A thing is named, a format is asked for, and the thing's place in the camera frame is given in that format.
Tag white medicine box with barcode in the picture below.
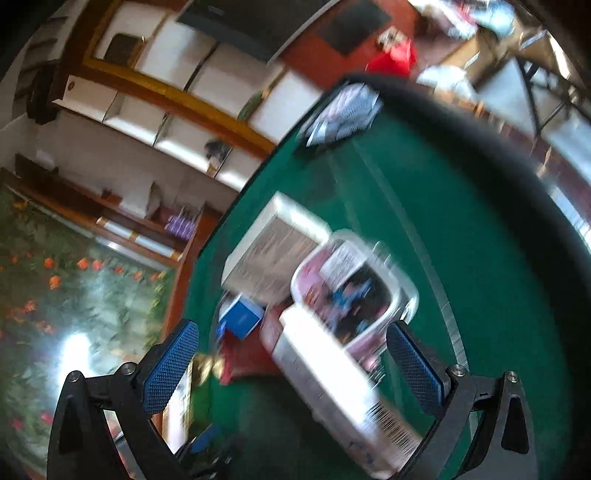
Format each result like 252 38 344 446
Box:
259 304 422 479

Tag red packet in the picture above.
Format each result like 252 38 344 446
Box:
219 300 294 385

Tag white tray with gold rim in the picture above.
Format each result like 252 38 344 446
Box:
162 353 215 453

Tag floral painted glass panel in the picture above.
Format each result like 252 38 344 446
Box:
1 188 175 475

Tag small blue box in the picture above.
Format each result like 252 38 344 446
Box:
217 294 264 340

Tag clear plastic container with lid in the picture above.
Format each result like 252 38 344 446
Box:
290 230 420 367

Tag red wooden cabinet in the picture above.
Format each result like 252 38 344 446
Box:
160 203 222 340

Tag purple bottles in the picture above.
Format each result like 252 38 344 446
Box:
164 215 197 241

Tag white cardboard box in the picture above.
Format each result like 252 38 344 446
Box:
221 192 332 305

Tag black metal chair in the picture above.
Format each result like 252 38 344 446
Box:
515 54 590 137

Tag stack of papers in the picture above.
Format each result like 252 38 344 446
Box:
298 83 384 147

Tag red bag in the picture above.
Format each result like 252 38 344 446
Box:
366 39 417 79

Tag black television screen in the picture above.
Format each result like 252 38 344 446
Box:
177 0 337 63

